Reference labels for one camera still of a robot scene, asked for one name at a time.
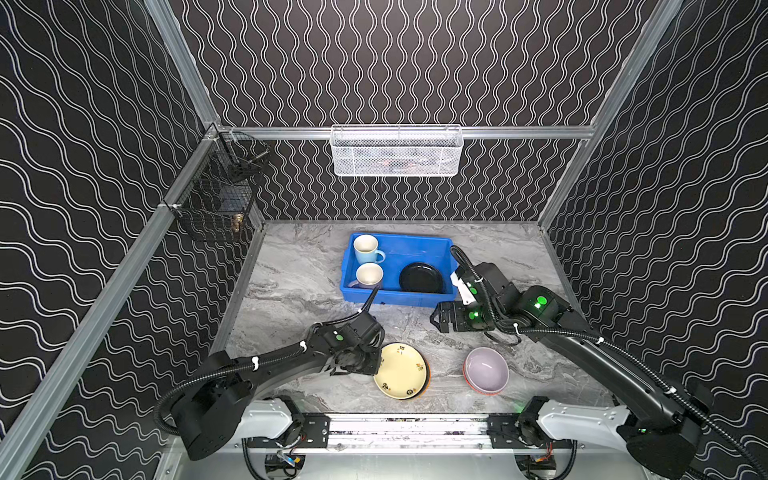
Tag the light blue mug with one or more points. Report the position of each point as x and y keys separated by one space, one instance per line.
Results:
x=366 y=249

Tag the blue plastic bin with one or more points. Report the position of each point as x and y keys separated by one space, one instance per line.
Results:
x=403 y=249

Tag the yellow floral plate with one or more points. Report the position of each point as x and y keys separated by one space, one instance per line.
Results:
x=403 y=372

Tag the purple cream mug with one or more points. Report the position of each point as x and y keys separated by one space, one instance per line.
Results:
x=367 y=276

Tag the white wire mesh basket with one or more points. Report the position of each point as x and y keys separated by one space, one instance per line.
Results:
x=396 y=150

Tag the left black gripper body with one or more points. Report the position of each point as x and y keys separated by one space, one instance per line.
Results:
x=365 y=321

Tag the lavender bowl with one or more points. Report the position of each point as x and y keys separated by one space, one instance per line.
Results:
x=486 y=371

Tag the black wire basket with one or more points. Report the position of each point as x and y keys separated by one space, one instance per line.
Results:
x=217 y=204

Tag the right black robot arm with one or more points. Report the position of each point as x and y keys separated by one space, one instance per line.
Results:
x=658 y=422

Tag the black glossy plate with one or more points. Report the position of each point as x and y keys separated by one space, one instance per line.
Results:
x=420 y=277

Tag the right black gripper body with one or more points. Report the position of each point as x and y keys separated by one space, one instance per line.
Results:
x=447 y=315

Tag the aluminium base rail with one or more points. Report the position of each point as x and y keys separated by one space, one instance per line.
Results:
x=273 y=430

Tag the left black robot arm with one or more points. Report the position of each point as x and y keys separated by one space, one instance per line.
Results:
x=206 y=410

